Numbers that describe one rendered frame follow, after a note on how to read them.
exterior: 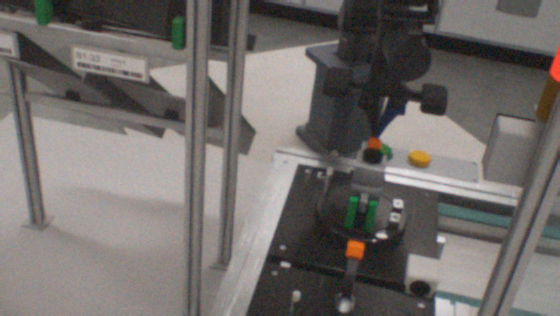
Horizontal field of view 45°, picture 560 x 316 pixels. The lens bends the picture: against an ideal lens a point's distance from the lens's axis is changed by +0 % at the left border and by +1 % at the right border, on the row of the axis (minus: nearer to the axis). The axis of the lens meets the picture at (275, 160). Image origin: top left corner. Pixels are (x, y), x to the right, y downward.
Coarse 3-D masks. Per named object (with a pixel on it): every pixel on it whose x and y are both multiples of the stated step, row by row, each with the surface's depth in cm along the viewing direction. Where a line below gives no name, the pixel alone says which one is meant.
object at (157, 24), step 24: (72, 0) 76; (96, 0) 75; (120, 0) 74; (144, 0) 73; (168, 0) 72; (216, 0) 82; (120, 24) 74; (144, 24) 73; (168, 24) 72; (216, 24) 84
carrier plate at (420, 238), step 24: (312, 168) 113; (288, 192) 107; (312, 192) 108; (408, 192) 110; (432, 192) 111; (288, 216) 102; (312, 216) 103; (408, 216) 105; (432, 216) 105; (288, 240) 98; (312, 240) 98; (408, 240) 100; (432, 240) 101; (312, 264) 94; (336, 264) 94; (360, 264) 95; (384, 264) 95
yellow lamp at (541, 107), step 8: (552, 80) 71; (544, 88) 73; (552, 88) 72; (544, 96) 73; (552, 96) 72; (544, 104) 73; (552, 104) 72; (536, 112) 75; (544, 112) 73; (544, 120) 73
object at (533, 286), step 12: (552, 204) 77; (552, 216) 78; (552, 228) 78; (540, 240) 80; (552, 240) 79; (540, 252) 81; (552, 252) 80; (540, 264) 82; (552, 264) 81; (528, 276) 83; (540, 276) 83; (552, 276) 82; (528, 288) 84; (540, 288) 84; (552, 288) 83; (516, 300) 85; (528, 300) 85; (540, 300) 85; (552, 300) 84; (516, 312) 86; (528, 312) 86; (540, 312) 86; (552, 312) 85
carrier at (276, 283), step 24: (264, 264) 93; (264, 288) 89; (288, 288) 90; (312, 288) 90; (336, 288) 90; (360, 288) 91; (384, 288) 91; (264, 312) 86; (288, 312) 84; (312, 312) 84; (336, 312) 78; (360, 312) 85; (384, 312) 88; (408, 312) 88; (432, 312) 88
